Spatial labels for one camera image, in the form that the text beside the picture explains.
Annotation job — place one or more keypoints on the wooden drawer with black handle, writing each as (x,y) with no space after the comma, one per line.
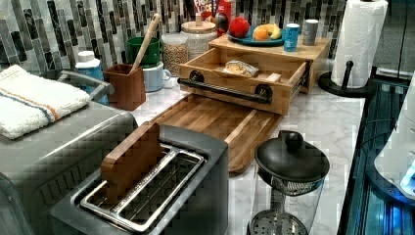
(277,83)

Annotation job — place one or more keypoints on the wooden drawer cabinet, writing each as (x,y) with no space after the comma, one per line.
(316,55)

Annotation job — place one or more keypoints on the wooden cutting board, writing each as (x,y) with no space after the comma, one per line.
(242,128)

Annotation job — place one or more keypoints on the wrapped sandwich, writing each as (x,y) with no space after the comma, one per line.
(241,68)

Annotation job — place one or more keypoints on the white mug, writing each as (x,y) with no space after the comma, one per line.
(155,77)

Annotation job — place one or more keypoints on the grey toaster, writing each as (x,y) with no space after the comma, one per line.
(186,193)

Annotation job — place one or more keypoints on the glass jar plastic lid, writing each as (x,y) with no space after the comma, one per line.
(175,51)

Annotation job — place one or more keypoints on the brown wooden utensil holder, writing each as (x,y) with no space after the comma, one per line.
(129,86)

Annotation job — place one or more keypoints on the glass jar wooden lid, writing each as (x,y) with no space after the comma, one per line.
(199,33)

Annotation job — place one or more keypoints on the teal plate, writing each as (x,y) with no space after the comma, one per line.
(248,40)

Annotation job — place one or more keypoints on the wooden toast slice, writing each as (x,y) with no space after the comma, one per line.
(131,160)

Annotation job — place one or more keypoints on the red plush apple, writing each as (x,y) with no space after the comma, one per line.
(239,27)

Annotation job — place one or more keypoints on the orange plush fruit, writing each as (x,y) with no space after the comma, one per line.
(260,33)

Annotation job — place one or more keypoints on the glass french press black lid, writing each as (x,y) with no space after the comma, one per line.
(288,181)

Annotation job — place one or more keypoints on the red Froot Loops box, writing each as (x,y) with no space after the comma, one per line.
(219,12)

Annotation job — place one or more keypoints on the yellow plush banana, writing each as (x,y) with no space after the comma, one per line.
(273,30)

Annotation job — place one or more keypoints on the wooden spoon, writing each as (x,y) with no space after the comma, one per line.
(146,41)

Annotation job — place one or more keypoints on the blue shaker can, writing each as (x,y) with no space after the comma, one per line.
(291,37)

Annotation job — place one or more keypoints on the black paper towel holder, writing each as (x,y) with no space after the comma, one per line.
(326,83)

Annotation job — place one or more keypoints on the blue white bottle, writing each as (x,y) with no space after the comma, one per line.
(89,65)

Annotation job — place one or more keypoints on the grey shaker can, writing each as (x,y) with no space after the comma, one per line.
(309,32)

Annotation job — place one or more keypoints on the silver toaster oven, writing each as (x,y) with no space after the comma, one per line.
(39,168)

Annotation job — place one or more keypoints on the white striped towel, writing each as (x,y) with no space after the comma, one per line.
(29,102)

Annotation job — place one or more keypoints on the white paper towel roll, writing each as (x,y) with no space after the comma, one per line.
(358,40)

